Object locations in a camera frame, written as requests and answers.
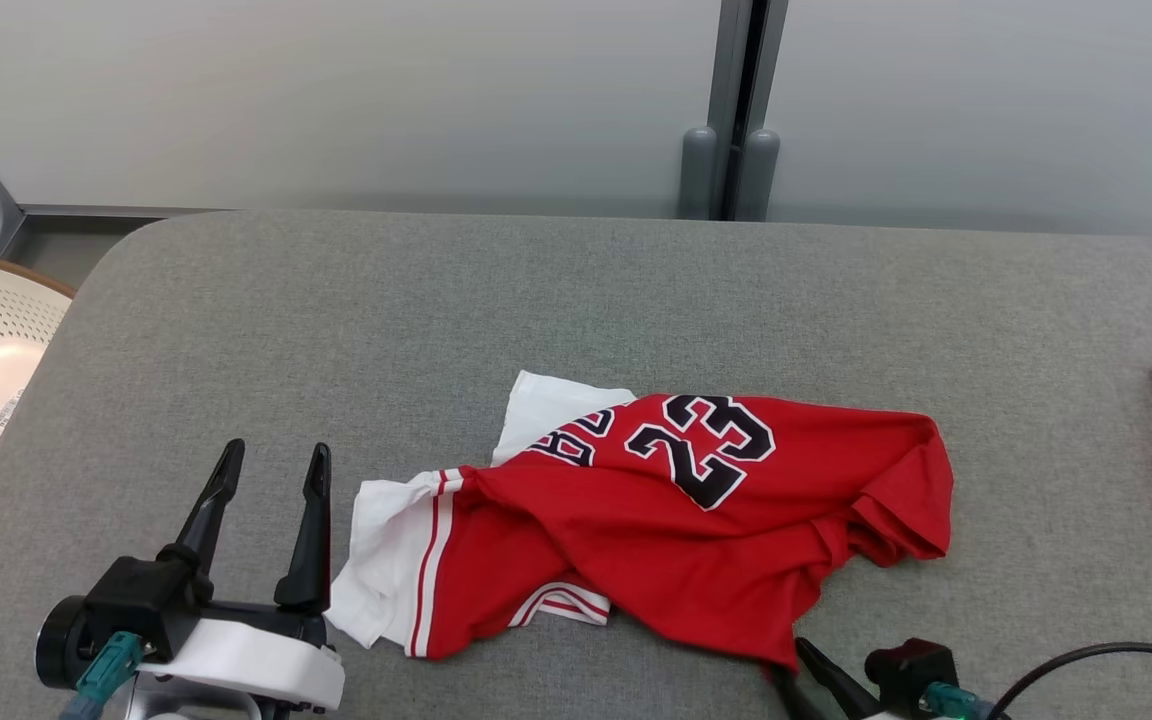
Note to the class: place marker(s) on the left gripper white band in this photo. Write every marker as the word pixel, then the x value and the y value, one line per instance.
pixel 256 665

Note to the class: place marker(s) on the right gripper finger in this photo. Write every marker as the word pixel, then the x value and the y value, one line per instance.
pixel 841 680
pixel 794 695

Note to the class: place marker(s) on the red jersey number 23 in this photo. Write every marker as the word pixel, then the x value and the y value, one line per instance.
pixel 696 540

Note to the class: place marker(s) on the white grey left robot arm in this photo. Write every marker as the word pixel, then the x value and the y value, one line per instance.
pixel 186 702

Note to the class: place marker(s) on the white barcode label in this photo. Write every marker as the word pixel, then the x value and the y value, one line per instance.
pixel 6 410

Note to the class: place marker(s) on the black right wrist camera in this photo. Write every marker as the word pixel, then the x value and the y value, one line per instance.
pixel 911 668

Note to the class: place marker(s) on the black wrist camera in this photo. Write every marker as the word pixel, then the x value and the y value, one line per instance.
pixel 911 668
pixel 126 610

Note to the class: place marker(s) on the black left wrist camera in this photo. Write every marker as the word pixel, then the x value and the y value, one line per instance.
pixel 126 610

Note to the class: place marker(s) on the grey partition post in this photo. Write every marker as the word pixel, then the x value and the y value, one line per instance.
pixel 733 100

